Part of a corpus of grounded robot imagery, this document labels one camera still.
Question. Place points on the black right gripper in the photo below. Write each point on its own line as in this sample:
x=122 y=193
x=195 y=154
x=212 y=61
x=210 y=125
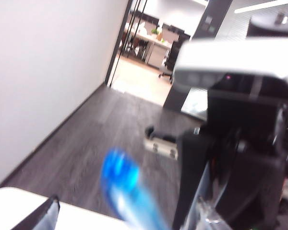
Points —
x=240 y=119

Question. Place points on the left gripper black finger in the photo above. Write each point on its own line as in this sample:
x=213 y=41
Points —
x=42 y=213

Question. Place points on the black caster foot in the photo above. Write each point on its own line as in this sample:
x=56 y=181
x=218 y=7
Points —
x=158 y=134

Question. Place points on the black pillar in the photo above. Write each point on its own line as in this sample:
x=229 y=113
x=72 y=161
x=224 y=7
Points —
x=182 y=95

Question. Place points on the black office chair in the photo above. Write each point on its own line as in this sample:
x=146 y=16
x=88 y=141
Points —
x=170 y=60

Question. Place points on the white office desk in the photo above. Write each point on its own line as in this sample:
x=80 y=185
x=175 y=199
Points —
x=156 y=50

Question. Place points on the black desk partition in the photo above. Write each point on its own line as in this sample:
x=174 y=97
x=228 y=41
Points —
x=176 y=32

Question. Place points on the brown chair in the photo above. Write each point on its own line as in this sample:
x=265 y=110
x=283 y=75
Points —
x=132 y=45

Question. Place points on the green potted plant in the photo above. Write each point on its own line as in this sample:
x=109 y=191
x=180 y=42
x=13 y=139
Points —
x=155 y=31

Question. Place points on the ceiling light strip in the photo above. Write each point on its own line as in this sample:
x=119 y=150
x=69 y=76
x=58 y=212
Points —
x=264 y=6

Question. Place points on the metal bracket with bolts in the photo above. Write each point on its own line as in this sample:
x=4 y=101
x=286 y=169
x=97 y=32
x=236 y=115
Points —
x=162 y=147

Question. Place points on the wall switch panel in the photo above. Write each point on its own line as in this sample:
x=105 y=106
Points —
x=208 y=24

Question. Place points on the dark overhead mount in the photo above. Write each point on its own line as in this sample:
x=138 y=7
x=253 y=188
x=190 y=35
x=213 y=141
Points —
x=271 y=24

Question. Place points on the black door frame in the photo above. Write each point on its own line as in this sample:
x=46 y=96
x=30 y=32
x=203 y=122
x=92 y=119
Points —
x=117 y=43

